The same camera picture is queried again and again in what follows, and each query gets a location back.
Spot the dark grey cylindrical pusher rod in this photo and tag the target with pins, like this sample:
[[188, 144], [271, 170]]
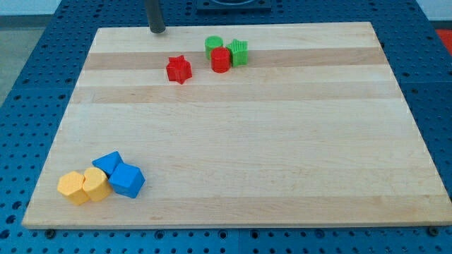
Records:
[[154, 15]]

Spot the red star block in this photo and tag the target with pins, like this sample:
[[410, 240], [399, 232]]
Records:
[[178, 69]]

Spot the green star block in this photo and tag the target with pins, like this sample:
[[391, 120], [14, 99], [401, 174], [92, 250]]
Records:
[[238, 52]]

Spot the green cylinder block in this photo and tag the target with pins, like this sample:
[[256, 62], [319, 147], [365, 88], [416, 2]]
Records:
[[211, 43]]

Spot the red cylinder block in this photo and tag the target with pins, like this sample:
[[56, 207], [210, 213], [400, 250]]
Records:
[[220, 59]]

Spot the blue triangular block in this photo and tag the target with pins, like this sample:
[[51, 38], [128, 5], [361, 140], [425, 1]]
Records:
[[108, 163]]

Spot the blue cube block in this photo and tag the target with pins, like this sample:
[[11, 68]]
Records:
[[127, 180]]

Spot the yellow cylinder block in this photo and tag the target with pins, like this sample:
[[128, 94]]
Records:
[[96, 184]]

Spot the yellow hexagon block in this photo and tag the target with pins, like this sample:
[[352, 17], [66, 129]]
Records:
[[70, 185]]

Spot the light wooden board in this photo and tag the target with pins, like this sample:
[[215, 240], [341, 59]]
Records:
[[313, 132]]

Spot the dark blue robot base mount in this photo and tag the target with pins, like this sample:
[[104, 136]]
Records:
[[233, 5]]

